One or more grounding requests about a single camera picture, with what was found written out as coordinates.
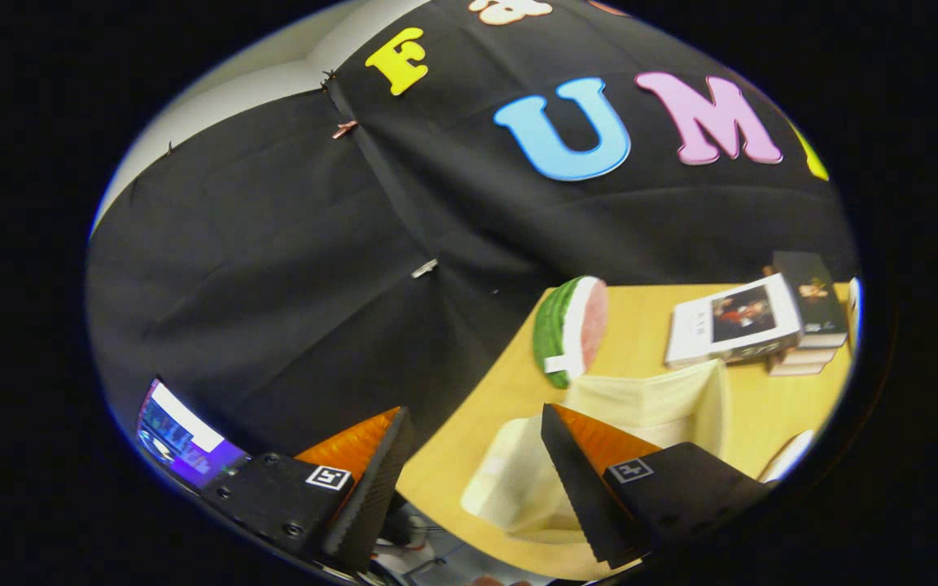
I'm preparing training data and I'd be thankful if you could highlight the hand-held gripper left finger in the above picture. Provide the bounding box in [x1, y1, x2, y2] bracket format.
[199, 406, 415, 574]

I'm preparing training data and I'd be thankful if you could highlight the white portrait cover book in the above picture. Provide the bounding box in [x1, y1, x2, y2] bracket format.
[664, 273, 804, 369]

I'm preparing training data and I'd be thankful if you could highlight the computer monitor screen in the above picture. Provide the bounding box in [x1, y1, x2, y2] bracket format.
[137, 378, 250, 489]

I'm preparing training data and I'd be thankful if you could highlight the black cover book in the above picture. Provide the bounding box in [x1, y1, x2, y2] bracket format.
[772, 251, 849, 349]

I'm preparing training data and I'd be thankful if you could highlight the beige fabric storage box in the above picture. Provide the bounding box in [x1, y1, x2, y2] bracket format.
[461, 358, 729, 544]

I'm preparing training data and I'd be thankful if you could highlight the watermelon slice toy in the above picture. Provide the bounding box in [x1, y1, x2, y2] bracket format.
[533, 275, 609, 389]

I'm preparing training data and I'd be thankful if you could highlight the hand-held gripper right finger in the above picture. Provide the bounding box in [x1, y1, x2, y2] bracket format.
[540, 403, 773, 570]

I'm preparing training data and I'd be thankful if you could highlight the white striped canvas shoe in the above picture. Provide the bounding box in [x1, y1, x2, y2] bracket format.
[758, 430, 816, 483]

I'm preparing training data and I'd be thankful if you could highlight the brown cover book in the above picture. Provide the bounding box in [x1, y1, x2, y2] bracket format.
[769, 356, 828, 377]
[778, 346, 838, 365]

